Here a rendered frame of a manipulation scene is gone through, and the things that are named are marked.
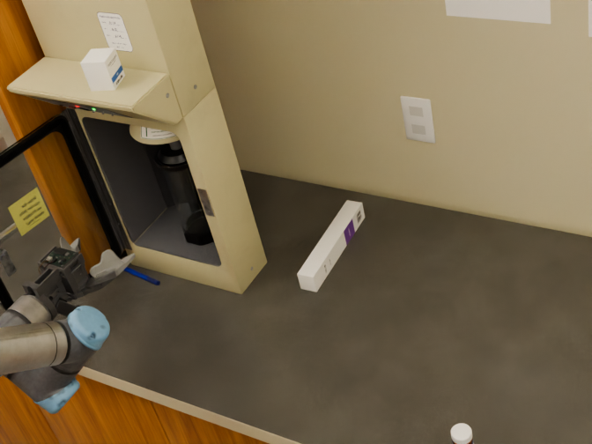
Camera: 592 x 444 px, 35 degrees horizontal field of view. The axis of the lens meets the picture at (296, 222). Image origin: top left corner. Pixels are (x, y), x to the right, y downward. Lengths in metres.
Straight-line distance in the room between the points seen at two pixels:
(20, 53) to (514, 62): 0.98
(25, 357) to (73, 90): 0.52
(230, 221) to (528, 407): 0.71
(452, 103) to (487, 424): 0.69
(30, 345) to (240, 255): 0.63
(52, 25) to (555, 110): 1.00
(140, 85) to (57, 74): 0.21
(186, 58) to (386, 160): 0.63
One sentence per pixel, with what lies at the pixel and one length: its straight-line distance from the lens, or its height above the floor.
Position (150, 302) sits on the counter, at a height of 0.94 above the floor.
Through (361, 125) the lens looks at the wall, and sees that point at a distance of 2.20.
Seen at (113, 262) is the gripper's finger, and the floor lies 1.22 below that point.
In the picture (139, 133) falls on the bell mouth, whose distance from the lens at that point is 1.96.
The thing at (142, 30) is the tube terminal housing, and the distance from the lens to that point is 1.75.
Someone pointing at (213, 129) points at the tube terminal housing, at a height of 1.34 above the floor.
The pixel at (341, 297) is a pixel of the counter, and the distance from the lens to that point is 2.02.
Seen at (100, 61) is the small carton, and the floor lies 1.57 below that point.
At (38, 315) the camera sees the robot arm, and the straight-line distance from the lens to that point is 1.78.
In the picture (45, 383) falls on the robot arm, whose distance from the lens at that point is 1.73.
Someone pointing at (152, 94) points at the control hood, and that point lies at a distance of 1.74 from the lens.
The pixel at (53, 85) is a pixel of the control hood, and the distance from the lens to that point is 1.86.
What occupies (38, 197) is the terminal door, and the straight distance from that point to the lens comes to 2.04.
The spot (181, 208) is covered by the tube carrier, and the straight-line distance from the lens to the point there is 2.08.
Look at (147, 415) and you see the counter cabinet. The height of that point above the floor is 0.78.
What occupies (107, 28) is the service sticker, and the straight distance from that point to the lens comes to 1.81.
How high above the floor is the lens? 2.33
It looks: 38 degrees down
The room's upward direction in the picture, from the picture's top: 15 degrees counter-clockwise
